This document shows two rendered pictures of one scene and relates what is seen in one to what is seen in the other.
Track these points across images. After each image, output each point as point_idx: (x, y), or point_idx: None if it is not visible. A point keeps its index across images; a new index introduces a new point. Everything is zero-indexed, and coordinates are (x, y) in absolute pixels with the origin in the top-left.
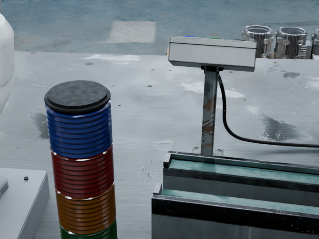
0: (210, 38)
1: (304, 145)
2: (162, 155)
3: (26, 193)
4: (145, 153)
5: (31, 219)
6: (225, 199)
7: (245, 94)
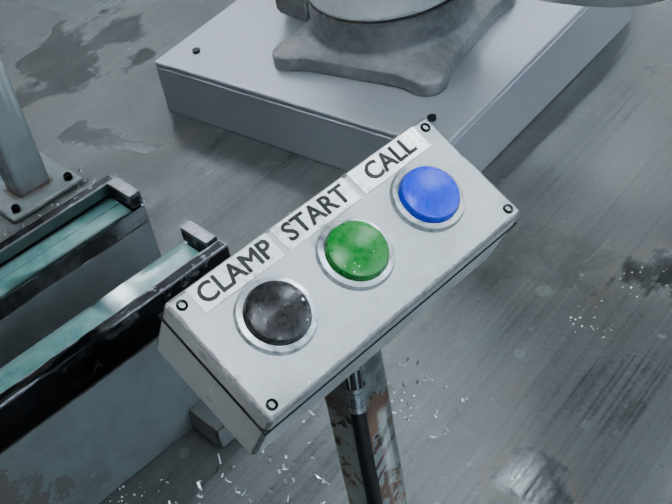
0: (317, 198)
1: None
2: (476, 451)
3: (382, 116)
4: (514, 417)
5: (338, 138)
6: (7, 282)
7: None
